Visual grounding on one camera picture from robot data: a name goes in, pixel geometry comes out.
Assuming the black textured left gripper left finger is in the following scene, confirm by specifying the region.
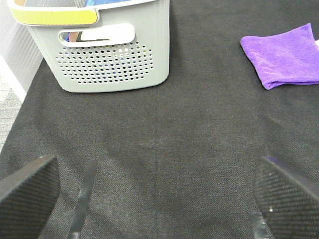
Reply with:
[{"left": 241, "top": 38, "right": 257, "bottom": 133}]
[{"left": 0, "top": 155, "right": 60, "bottom": 239}]

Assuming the black textured left gripper right finger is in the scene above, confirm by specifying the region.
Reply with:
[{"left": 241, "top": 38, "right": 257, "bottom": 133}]
[{"left": 250, "top": 156, "right": 319, "bottom": 239}]

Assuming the purple towel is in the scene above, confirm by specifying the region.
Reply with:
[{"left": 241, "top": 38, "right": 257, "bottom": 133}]
[{"left": 240, "top": 23, "right": 319, "bottom": 90}]

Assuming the black fabric table cloth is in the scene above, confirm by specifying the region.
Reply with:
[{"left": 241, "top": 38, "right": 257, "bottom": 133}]
[{"left": 0, "top": 0, "right": 319, "bottom": 239}]

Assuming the grey perforated plastic basket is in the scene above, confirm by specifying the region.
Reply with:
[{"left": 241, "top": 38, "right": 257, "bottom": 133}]
[{"left": 7, "top": 0, "right": 170, "bottom": 93}]

